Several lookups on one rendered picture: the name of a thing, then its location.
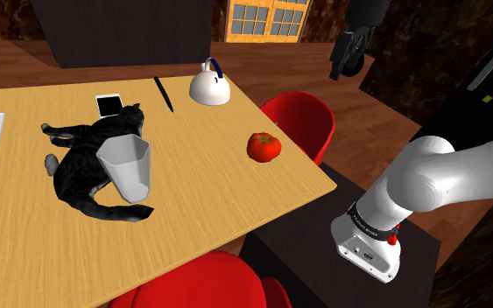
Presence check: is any white kettle with blue handle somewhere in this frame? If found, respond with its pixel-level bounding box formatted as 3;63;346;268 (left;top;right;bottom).
188;57;232;107

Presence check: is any dark robot stand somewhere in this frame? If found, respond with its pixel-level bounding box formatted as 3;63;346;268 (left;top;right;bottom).
238;162;441;308

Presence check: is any black cat figure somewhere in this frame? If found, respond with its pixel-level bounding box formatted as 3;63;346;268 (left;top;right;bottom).
40;102;156;223

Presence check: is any dark cabinet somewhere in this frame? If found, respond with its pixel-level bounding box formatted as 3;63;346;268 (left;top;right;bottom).
30;0;215;70

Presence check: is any red tomato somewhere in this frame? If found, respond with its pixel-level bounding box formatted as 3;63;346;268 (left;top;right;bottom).
246;131;283;164

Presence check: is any wooden table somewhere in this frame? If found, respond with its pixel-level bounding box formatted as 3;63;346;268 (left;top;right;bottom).
0;74;338;308

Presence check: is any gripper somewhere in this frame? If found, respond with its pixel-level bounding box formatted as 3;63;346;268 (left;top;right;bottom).
328;25;377;81

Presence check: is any white faceted cup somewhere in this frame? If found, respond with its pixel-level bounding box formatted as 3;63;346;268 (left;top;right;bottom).
95;133;151;205

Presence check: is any white tablet with black screen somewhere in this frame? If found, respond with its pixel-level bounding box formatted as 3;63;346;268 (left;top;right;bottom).
95;93;126;120

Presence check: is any orange framed window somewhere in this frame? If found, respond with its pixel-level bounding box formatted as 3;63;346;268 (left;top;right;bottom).
223;0;314;44

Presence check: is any red chair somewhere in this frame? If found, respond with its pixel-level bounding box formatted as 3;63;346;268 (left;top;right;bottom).
259;91;336;167
106;249;292;308

